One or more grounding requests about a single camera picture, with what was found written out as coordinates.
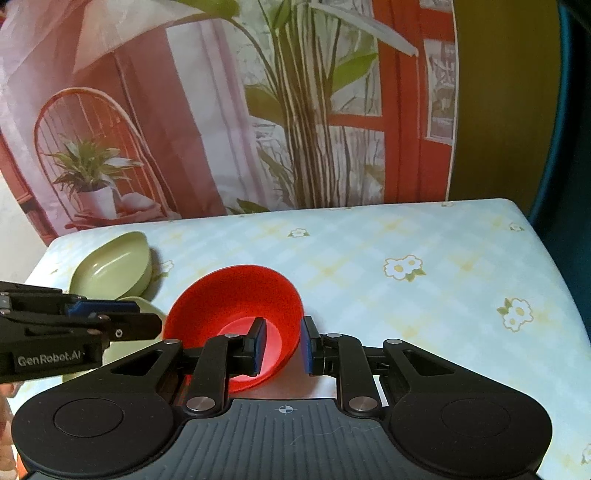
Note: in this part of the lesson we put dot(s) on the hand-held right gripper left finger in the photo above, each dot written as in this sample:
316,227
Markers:
261,345

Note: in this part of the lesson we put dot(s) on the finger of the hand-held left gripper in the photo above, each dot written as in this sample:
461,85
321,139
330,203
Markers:
134,326
92,308

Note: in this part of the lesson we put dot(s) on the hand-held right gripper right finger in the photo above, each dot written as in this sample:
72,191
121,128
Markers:
308,351

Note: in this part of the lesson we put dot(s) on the pale green bowl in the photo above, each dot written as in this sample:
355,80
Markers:
148,307

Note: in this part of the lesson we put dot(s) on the olive green bowl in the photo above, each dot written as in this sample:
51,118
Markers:
111,267

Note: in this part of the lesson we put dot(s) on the red plastic bowl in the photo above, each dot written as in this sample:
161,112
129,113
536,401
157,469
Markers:
217,300

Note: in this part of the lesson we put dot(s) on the floral checked tablecloth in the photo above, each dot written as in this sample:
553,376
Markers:
369,258

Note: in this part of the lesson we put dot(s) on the printed plant backdrop cloth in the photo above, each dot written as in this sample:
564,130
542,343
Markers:
207,115

